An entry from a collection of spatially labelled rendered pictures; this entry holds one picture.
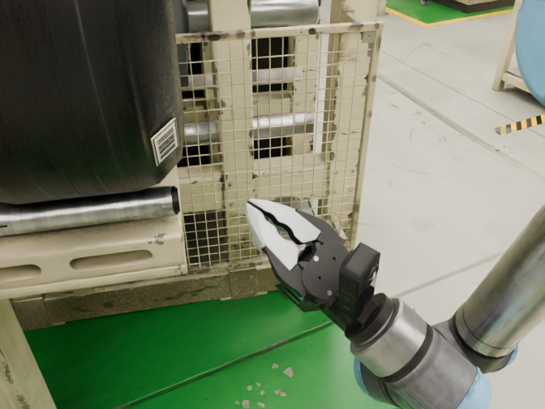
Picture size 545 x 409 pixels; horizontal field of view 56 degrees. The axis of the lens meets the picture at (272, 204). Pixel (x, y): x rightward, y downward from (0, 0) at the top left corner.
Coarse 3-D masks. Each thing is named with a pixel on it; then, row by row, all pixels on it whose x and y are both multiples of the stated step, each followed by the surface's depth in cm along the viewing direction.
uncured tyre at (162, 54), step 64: (0, 0) 45; (64, 0) 46; (128, 0) 48; (0, 64) 47; (64, 64) 48; (128, 64) 50; (0, 128) 51; (64, 128) 53; (128, 128) 55; (0, 192) 61; (64, 192) 65
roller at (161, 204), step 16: (128, 192) 76; (144, 192) 76; (160, 192) 76; (176, 192) 76; (0, 208) 72; (16, 208) 73; (32, 208) 73; (48, 208) 73; (64, 208) 73; (80, 208) 73; (96, 208) 74; (112, 208) 74; (128, 208) 75; (144, 208) 75; (160, 208) 75; (176, 208) 76; (0, 224) 72; (16, 224) 72; (32, 224) 73; (48, 224) 73; (64, 224) 74; (80, 224) 74; (96, 224) 76
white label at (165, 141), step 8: (168, 128) 59; (176, 128) 61; (152, 136) 58; (160, 136) 59; (168, 136) 61; (176, 136) 62; (152, 144) 59; (160, 144) 60; (168, 144) 62; (176, 144) 64; (160, 152) 61; (168, 152) 63; (160, 160) 63
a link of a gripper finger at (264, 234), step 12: (252, 216) 59; (252, 228) 59; (264, 228) 59; (252, 240) 63; (264, 240) 58; (276, 240) 59; (288, 240) 59; (276, 252) 58; (288, 252) 59; (288, 264) 58
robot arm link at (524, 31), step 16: (528, 0) 33; (544, 0) 31; (528, 16) 33; (544, 16) 31; (528, 32) 33; (544, 32) 32; (528, 48) 33; (544, 48) 32; (528, 64) 33; (544, 64) 32; (528, 80) 33; (544, 80) 32; (544, 96) 32
